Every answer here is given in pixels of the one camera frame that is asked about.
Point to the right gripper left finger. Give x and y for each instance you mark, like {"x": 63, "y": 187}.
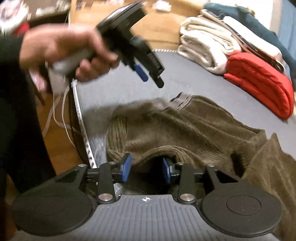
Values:
{"x": 119, "y": 171}

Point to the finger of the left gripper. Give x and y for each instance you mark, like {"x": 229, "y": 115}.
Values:
{"x": 140, "y": 72}
{"x": 159, "y": 82}

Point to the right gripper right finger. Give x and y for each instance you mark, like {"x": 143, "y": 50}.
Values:
{"x": 173, "y": 171}

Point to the dark sleeve forearm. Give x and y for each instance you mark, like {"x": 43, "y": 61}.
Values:
{"x": 24, "y": 156}

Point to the person's left hand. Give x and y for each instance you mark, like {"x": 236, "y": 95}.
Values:
{"x": 52, "y": 43}

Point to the grey quilted mattress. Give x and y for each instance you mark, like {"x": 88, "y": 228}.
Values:
{"x": 96, "y": 100}

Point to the white folded blanket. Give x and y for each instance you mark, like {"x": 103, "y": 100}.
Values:
{"x": 207, "y": 43}

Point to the teal shark plush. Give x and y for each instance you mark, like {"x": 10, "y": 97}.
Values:
{"x": 243, "y": 15}

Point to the red folded quilt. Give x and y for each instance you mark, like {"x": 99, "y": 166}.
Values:
{"x": 259, "y": 79}

